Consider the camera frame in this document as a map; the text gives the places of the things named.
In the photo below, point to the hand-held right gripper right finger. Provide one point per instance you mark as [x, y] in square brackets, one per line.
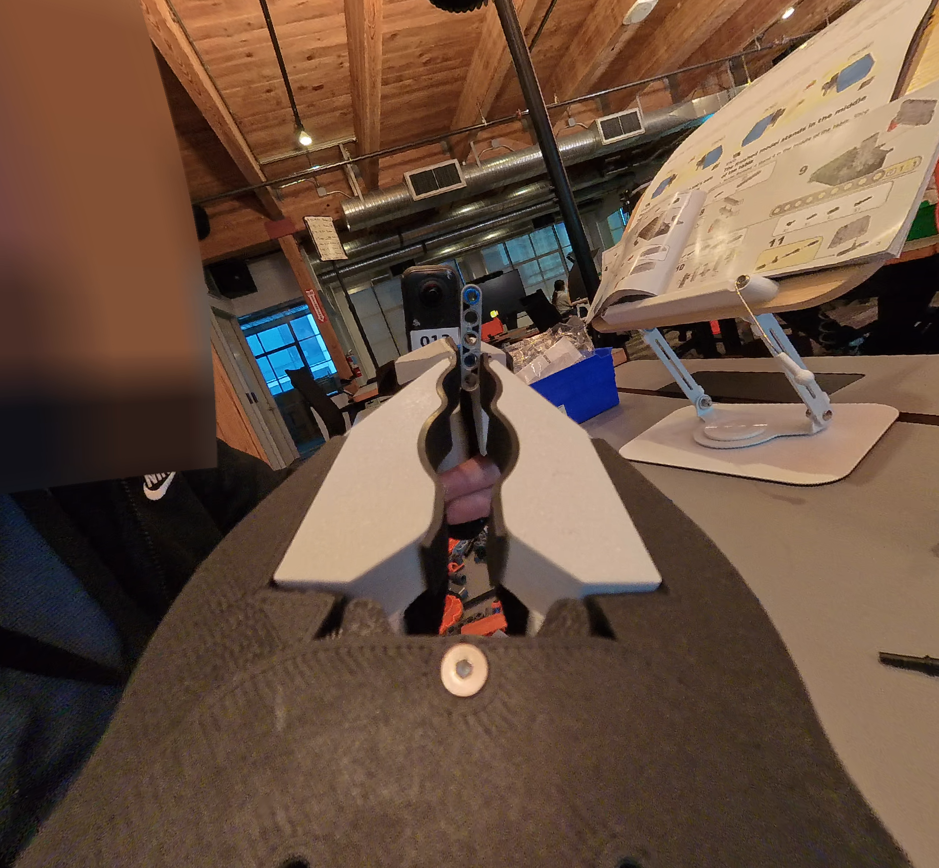
[580, 523]

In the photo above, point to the grey beam piece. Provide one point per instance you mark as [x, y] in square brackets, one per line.
[470, 332]

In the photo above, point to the black stand pole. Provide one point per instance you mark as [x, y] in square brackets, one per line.
[546, 134]

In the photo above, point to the black chair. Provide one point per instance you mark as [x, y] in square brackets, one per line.
[316, 401]

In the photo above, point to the white hanging sign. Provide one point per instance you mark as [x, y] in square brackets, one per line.
[326, 237]

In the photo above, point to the clear plastic parts bag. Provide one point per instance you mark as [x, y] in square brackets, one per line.
[546, 354]

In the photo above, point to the person's left hand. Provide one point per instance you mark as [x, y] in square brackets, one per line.
[470, 494]

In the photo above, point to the silver air duct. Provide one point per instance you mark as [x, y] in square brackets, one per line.
[499, 171]

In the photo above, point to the white book stand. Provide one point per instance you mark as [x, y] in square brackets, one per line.
[763, 443]

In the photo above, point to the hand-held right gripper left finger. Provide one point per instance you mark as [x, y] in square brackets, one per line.
[352, 523]

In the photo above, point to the black axle pin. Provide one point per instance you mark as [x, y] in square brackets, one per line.
[910, 661]

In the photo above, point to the instruction booklet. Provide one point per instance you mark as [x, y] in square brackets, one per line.
[793, 164]

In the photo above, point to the pile of plastic building pieces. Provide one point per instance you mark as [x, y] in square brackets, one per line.
[470, 607]

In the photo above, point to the blue storage bin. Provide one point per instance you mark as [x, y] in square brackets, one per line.
[580, 387]

